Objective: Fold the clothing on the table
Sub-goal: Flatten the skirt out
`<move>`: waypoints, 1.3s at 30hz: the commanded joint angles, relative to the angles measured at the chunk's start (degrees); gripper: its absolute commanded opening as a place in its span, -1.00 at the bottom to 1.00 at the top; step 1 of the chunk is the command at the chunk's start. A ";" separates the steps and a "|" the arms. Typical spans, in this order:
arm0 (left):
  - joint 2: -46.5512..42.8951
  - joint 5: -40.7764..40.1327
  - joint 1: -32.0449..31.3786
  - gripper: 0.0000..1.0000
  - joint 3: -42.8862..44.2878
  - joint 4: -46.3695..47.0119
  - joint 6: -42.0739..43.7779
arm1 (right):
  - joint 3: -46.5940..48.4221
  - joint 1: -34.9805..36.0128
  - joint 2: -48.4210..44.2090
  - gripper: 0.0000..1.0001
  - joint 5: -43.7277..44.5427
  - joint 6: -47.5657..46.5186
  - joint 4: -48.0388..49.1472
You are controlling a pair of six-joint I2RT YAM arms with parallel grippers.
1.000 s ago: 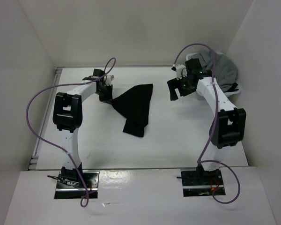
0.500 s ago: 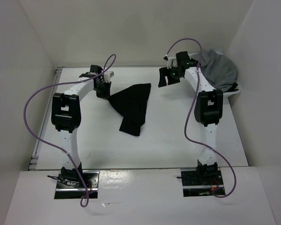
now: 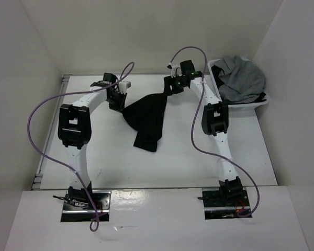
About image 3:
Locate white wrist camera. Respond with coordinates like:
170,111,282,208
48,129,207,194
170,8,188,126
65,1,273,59
167,63,181,78
118,81,131,94

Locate purple cable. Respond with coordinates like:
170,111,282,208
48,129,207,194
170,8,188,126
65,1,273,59
27,61,135,232
171,46,260,218

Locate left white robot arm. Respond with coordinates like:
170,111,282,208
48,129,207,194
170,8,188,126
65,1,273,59
58,73,131,209

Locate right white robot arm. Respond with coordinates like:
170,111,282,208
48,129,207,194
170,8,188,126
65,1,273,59
164,60,243,206

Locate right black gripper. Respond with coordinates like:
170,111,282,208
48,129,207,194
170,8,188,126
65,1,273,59
163,74,187,97

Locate grey skirt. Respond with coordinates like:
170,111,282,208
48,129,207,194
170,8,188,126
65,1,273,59
214,55,266,104

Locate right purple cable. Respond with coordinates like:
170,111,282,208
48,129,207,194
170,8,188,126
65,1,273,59
171,46,260,218

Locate black skirt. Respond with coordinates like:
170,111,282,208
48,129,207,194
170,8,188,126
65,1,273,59
122,78,173,153

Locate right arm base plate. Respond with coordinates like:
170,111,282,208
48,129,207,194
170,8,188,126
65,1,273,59
197,188,251,220

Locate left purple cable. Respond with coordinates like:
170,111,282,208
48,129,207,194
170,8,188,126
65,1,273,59
27,61,135,232

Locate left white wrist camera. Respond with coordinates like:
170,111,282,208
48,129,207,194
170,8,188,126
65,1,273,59
118,81,131,94

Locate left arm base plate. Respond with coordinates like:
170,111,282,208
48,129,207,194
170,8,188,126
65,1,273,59
52,191,111,222

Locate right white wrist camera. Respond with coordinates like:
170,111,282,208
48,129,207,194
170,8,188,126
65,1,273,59
167,63,181,78

